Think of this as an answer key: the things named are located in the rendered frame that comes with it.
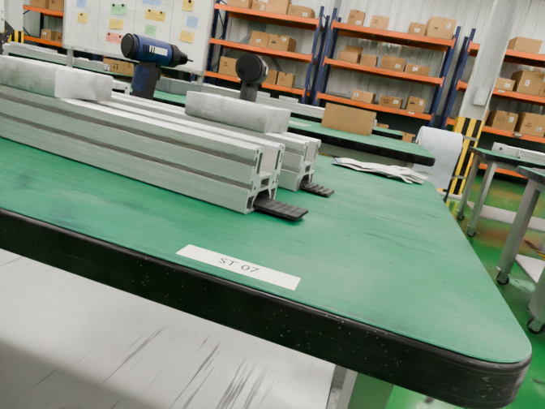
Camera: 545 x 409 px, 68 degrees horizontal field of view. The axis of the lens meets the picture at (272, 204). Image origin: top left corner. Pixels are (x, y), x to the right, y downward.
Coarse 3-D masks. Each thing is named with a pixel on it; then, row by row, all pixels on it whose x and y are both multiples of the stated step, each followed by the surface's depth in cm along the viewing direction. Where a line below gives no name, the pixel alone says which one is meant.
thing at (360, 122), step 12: (108, 60) 496; (120, 72) 494; (132, 72) 510; (336, 108) 256; (348, 108) 254; (324, 120) 260; (336, 120) 258; (348, 120) 255; (360, 120) 252; (372, 120) 257; (360, 132) 254
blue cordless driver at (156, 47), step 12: (132, 36) 94; (132, 48) 94; (144, 48) 95; (156, 48) 97; (168, 48) 100; (144, 60) 98; (156, 60) 99; (168, 60) 101; (180, 60) 105; (192, 60) 109; (144, 72) 99; (156, 72) 101; (132, 84) 99; (144, 84) 100; (144, 96) 100
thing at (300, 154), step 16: (112, 96) 78; (128, 96) 86; (160, 112) 75; (176, 112) 74; (224, 128) 70; (240, 128) 69; (288, 144) 66; (304, 144) 66; (288, 160) 67; (304, 160) 68; (288, 176) 67; (304, 176) 74
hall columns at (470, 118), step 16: (16, 0) 723; (496, 0) 521; (16, 16) 731; (496, 16) 530; (512, 16) 525; (16, 32) 737; (496, 32) 533; (480, 48) 546; (480, 64) 546; (496, 64) 540; (480, 80) 550; (464, 112) 563; (480, 112) 558; (464, 128) 554; (480, 128) 548; (464, 144) 558; (464, 160) 562; (464, 176) 566
